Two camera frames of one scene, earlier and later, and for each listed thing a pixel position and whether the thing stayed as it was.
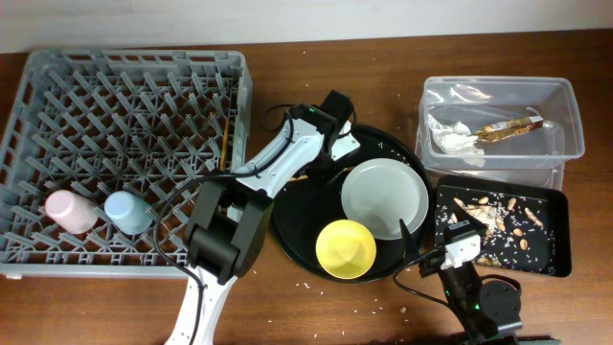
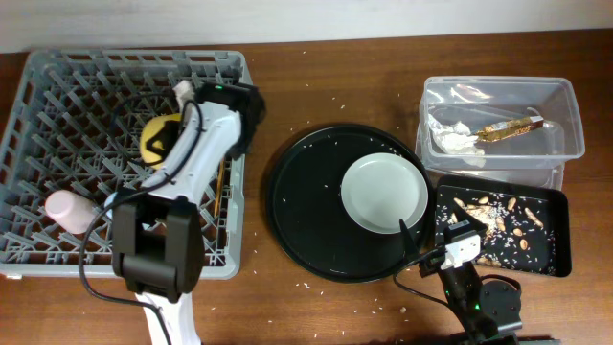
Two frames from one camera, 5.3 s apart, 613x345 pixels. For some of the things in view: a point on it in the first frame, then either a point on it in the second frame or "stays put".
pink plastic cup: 72,212 stays put
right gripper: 413,251 stays put
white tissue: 457,139 stays put
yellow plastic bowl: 346,249 to 159,137
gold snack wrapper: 509,128 stays put
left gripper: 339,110 to 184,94
